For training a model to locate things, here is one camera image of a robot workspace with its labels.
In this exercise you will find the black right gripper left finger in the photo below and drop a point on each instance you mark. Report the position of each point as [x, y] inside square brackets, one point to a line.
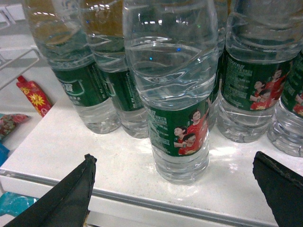
[66, 204]

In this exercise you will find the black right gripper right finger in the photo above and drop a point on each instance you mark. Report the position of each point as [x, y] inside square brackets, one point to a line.
[282, 188]

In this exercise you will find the clear water bottle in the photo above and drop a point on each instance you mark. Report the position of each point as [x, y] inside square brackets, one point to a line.
[171, 48]

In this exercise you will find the water bottle red figure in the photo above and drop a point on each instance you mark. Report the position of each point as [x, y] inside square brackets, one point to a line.
[286, 129]

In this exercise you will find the water bottle front left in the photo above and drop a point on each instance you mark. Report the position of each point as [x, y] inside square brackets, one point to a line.
[56, 29]

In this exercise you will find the red snack packet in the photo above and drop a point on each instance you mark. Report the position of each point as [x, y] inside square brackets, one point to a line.
[35, 95]

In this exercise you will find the white wire hook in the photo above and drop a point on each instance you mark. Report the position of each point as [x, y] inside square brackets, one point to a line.
[12, 69]

